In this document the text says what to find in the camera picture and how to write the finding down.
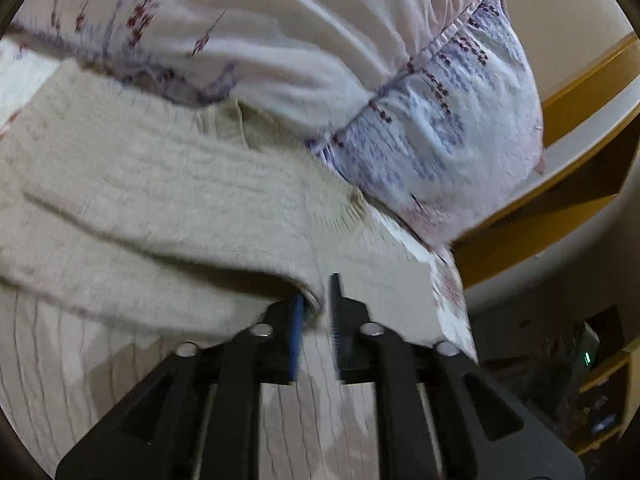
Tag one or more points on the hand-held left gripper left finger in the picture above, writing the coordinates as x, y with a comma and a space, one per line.
297, 342

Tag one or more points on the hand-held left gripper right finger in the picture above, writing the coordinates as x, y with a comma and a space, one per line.
336, 332

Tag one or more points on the floral bed sheet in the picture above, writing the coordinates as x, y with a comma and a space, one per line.
450, 285

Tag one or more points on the black power strip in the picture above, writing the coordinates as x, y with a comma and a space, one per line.
575, 350

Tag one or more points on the yellow wooden shelf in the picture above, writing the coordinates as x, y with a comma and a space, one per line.
607, 367

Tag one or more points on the floral print pillow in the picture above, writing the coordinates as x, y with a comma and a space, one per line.
300, 35

